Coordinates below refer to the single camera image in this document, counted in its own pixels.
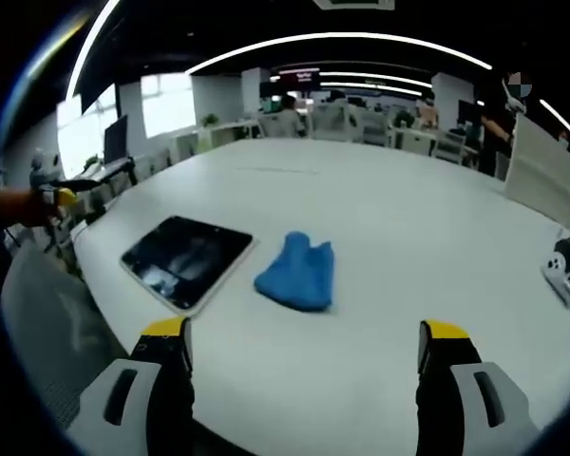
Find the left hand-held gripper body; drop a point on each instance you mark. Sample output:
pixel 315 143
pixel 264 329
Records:
pixel 45 171

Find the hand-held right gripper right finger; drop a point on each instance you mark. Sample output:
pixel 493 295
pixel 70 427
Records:
pixel 484 404

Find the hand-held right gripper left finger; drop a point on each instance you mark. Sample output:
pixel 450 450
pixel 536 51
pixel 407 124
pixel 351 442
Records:
pixel 123 394

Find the dark mirror with white frame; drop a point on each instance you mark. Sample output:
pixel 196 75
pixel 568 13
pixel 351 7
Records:
pixel 185 259

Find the blue cleaning cloth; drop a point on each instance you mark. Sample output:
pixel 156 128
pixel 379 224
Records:
pixel 297 278

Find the black computer monitor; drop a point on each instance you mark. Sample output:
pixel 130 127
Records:
pixel 116 138

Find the grey mesh office chair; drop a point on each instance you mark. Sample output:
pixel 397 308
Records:
pixel 52 318

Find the curved ceiling light strip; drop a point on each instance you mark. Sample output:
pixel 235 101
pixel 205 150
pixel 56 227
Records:
pixel 88 52
pixel 342 45

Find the white game controller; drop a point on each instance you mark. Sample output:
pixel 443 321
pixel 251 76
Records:
pixel 561 280

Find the green potted plant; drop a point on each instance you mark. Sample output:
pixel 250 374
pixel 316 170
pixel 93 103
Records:
pixel 210 119

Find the black round device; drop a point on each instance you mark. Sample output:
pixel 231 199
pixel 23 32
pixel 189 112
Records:
pixel 569 252

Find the white chair back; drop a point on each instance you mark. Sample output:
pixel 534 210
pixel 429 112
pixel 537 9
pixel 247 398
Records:
pixel 541 171

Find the wall screen with red banner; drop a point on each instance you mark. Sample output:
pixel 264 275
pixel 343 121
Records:
pixel 298 77

